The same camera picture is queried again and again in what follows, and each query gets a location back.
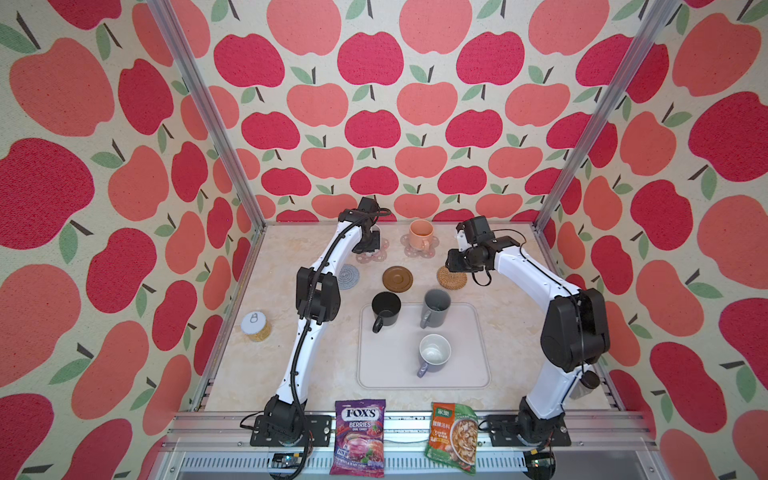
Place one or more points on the aluminium frame post left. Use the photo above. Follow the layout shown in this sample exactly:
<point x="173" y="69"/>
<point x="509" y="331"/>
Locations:
<point x="173" y="34"/>

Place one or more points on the aluminium frame post right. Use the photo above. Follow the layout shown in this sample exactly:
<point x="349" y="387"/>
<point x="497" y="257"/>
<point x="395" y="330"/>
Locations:
<point x="650" y="28"/>

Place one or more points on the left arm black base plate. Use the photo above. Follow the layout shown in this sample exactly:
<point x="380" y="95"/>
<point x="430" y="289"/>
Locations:
<point x="270" y="431"/>

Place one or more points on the round woven rattan coaster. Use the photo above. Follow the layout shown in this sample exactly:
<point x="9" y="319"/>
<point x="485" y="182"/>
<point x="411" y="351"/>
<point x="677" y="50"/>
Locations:
<point x="451" y="280"/>

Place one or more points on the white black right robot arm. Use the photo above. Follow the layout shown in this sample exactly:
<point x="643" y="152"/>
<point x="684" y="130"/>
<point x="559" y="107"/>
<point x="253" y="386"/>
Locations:
<point x="574" y="334"/>

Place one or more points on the grey mug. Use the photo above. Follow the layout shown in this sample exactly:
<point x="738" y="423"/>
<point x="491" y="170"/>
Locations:
<point x="435" y="308"/>

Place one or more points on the orange pink mug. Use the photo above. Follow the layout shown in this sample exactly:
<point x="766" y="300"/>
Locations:
<point x="420" y="232"/>

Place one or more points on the purple Fox's berries candy bag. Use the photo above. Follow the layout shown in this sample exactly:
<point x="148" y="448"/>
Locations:
<point x="359" y="438"/>

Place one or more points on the black mug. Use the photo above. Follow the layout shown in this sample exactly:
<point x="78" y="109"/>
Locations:
<point x="386" y="307"/>

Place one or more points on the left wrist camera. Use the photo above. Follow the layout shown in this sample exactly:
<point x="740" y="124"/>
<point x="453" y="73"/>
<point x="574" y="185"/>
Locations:
<point x="368" y="206"/>

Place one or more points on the light grey tray mat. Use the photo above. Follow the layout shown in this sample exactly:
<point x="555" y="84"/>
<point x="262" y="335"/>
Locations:
<point x="390" y="359"/>

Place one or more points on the round grey coaster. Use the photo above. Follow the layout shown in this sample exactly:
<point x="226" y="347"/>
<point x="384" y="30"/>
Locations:
<point x="348" y="277"/>

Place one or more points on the pink flower silicone coaster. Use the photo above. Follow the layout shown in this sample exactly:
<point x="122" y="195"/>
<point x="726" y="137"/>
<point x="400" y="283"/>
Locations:
<point x="427" y="253"/>

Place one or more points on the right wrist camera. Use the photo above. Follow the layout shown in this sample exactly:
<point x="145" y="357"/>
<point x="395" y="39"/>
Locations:
<point x="473" y="232"/>

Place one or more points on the aluminium front frame rail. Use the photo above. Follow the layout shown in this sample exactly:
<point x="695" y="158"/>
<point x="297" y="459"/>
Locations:
<point x="592" y="444"/>

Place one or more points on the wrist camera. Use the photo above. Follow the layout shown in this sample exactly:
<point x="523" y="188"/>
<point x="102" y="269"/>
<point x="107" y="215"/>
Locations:
<point x="368" y="206"/>
<point x="473" y="232"/>

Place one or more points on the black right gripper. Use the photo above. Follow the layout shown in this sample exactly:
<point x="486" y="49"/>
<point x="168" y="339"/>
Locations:
<point x="452" y="261"/>

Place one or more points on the yellow jar white lid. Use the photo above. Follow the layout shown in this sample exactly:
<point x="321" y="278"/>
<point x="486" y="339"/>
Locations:
<point x="255" y="326"/>

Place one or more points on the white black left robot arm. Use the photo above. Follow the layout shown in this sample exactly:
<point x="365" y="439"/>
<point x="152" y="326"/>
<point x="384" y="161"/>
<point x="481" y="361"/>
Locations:
<point x="318" y="301"/>

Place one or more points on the lavender mug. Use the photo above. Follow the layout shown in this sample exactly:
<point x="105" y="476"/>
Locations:
<point x="434" y="353"/>

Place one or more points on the round brown wooden coaster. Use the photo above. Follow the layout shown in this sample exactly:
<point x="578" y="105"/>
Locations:
<point x="397" y="279"/>

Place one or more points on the green orange soup packet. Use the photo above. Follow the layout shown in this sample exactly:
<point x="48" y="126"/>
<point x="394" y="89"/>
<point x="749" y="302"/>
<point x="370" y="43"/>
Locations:
<point x="453" y="436"/>

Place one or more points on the grey spice jar black lid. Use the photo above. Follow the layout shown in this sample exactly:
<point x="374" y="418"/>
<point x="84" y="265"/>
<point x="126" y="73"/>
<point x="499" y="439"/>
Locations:
<point x="587" y="382"/>

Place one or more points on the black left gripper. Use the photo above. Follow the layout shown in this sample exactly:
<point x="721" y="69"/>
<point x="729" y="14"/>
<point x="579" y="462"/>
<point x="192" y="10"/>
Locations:
<point x="374" y="246"/>

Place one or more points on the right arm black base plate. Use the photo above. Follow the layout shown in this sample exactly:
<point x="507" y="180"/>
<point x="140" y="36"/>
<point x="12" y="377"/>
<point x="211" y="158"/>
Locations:
<point x="526" y="430"/>

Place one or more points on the aluminium frame post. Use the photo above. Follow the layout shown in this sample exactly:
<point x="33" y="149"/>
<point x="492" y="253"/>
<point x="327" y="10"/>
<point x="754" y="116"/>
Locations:
<point x="173" y="34"/>
<point x="650" y="28"/>

